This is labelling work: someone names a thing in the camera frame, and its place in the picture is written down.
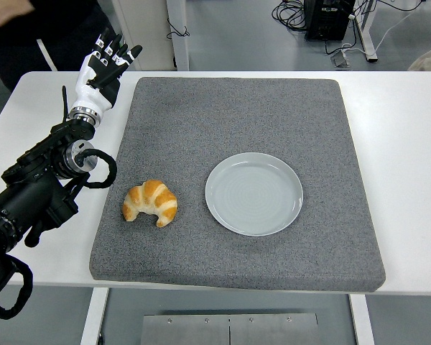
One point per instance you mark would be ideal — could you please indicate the light grey round plate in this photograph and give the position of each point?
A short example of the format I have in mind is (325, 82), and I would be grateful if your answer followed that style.
(255, 194)

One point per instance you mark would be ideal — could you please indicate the person's hand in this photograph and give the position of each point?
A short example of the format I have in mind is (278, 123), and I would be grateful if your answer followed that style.
(7, 12)

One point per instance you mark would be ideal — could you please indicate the grey floor pedal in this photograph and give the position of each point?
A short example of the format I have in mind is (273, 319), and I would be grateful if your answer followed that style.
(341, 60)

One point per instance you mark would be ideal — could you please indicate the white desk leg with foot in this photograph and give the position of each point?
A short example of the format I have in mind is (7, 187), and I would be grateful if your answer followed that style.
(367, 36)

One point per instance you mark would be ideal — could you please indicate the grey speckled foam mat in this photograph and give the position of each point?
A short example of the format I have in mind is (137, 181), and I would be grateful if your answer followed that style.
(201, 125)

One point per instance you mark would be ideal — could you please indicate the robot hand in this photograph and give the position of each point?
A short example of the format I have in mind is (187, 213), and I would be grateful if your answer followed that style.
(88, 95)

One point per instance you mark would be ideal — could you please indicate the golden croissant bread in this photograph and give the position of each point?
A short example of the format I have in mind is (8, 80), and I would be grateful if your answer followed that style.
(154, 201)

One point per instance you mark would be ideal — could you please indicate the beige cabinet panel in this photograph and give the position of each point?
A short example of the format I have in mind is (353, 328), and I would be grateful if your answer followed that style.
(147, 25)

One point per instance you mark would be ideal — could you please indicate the white table leg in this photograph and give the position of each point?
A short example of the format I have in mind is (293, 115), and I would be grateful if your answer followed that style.
(362, 320)
(93, 316)

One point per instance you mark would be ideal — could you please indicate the white desk post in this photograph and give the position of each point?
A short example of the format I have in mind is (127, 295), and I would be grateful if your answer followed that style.
(179, 50)

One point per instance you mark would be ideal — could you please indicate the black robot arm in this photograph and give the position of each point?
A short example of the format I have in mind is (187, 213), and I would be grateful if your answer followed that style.
(28, 194)

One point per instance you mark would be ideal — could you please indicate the black computer case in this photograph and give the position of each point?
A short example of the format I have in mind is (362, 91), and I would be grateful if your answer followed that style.
(327, 21)

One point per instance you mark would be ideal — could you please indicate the person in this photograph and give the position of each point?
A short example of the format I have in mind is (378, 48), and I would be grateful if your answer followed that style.
(21, 46)

